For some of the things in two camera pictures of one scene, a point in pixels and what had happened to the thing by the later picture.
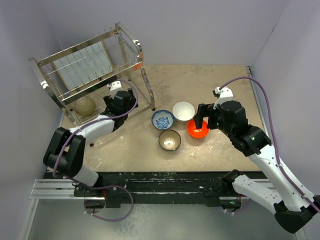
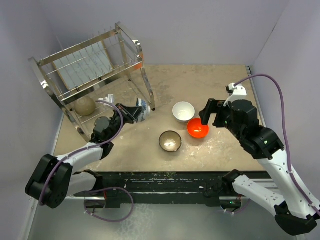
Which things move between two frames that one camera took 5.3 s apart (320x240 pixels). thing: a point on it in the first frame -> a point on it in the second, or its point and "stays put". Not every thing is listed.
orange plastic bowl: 196,133 stays put
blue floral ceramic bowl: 163,119 -> 145,111
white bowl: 183,111 stays put
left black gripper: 132,103 -> 134,111
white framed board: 83,65 stays put
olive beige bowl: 84,106 stays put
